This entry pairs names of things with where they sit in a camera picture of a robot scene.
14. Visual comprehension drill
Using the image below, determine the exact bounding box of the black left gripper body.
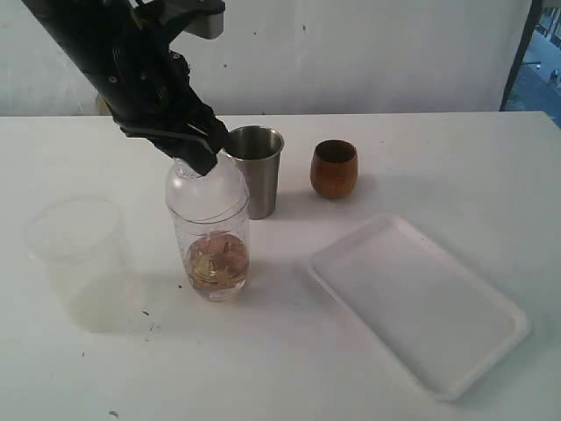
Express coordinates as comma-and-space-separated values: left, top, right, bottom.
87, 1, 225, 137

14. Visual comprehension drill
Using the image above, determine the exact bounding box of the clear plastic shaker lid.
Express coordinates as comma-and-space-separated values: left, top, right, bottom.
166, 153, 249, 224

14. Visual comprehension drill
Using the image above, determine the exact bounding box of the stainless steel tumbler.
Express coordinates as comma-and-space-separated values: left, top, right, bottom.
224, 125, 284, 220

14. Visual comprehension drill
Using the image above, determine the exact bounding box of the clear plastic shaker cup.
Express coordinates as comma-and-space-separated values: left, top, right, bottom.
170, 206, 250, 302

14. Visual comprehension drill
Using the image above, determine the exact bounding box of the small brown wooden cup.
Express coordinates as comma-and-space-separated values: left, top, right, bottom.
310, 139, 359, 199

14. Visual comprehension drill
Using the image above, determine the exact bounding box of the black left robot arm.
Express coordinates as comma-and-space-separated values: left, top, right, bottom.
25, 1, 229, 175

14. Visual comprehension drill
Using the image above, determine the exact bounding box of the translucent white plastic container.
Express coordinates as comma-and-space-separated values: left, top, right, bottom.
25, 196, 138, 333

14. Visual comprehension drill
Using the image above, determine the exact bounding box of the white rectangular plastic tray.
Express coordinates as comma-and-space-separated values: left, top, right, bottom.
307, 214, 531, 402

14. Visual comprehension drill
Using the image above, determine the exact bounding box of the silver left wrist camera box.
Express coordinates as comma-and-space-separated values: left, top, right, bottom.
184, 13, 224, 39

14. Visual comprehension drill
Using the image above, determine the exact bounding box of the dark metal frame post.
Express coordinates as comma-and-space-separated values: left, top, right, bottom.
499, 0, 543, 111

